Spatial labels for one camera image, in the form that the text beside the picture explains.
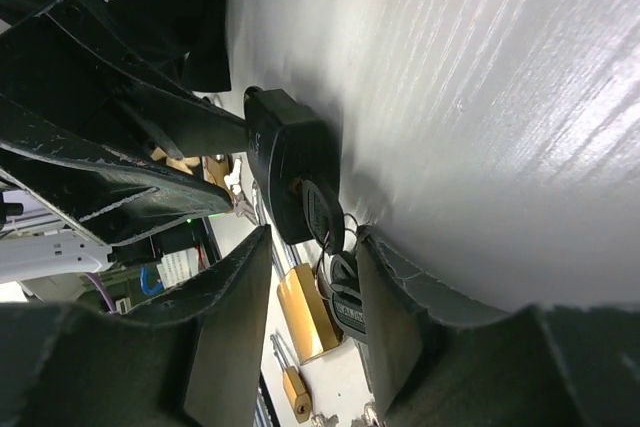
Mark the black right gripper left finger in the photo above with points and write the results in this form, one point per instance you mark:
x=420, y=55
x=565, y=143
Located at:
x=188, y=357

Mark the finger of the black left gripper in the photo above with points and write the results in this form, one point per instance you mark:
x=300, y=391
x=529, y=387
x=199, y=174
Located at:
x=65, y=66
x=112, y=197

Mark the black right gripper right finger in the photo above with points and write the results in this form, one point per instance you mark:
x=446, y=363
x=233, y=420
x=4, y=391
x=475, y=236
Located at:
x=441, y=358

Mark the large brass padlock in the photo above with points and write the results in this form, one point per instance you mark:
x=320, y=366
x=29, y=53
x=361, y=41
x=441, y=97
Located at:
x=216, y=168

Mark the small brass padlock long shackle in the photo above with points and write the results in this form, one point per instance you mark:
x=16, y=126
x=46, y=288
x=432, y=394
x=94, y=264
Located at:
x=294, y=387

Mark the medium brass padlock long shackle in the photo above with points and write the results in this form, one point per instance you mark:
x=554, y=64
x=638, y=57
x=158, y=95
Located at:
x=310, y=325

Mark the black padlock with keys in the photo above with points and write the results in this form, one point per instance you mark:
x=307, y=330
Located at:
x=288, y=143

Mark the black padlock key bunch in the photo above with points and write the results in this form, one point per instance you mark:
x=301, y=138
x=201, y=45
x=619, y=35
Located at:
x=338, y=266

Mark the small padlock key bunch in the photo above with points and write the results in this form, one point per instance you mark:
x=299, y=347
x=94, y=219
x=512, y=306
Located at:
x=368, y=417

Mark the large padlock key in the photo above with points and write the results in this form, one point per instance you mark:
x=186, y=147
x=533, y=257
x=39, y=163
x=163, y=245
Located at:
x=241, y=205

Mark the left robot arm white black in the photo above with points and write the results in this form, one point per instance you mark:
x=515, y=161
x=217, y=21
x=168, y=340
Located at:
x=71, y=251

